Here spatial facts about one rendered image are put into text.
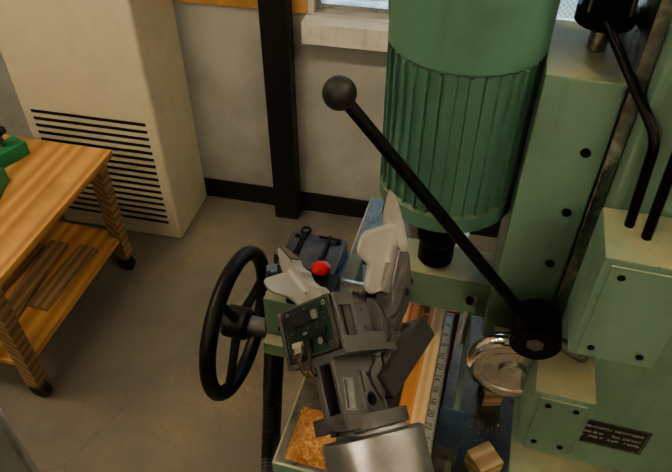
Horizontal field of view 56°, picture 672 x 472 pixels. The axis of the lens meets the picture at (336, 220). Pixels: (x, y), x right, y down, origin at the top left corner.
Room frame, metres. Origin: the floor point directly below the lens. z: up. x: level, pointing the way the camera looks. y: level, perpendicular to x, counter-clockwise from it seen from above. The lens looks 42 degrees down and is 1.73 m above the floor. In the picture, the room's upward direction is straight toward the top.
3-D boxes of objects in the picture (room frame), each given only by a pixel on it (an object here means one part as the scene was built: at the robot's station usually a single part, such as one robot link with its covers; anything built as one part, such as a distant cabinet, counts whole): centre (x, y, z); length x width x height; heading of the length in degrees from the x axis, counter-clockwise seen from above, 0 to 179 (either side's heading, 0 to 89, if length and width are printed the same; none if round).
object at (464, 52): (0.65, -0.15, 1.35); 0.18 x 0.18 x 0.31
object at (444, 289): (0.65, -0.16, 1.03); 0.14 x 0.07 x 0.09; 74
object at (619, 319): (0.45, -0.31, 1.23); 0.09 x 0.08 x 0.15; 74
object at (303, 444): (0.46, 0.00, 0.91); 0.12 x 0.09 x 0.03; 74
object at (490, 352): (0.50, -0.24, 1.02); 0.12 x 0.03 x 0.12; 74
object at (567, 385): (0.45, -0.28, 1.02); 0.09 x 0.07 x 0.12; 164
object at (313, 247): (0.72, 0.04, 0.99); 0.13 x 0.11 x 0.06; 164
